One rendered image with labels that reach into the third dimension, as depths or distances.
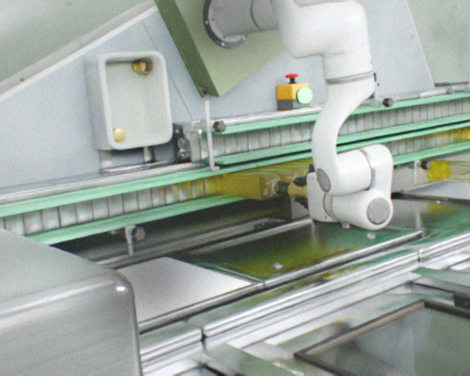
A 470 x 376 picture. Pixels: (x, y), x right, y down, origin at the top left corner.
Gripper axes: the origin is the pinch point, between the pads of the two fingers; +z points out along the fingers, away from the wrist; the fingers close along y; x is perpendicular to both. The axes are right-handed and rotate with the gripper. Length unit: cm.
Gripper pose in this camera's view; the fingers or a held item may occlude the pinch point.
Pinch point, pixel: (303, 190)
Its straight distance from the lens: 146.5
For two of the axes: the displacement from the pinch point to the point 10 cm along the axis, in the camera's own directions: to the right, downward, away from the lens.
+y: -0.9, -9.8, -1.6
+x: -9.2, 1.5, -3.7
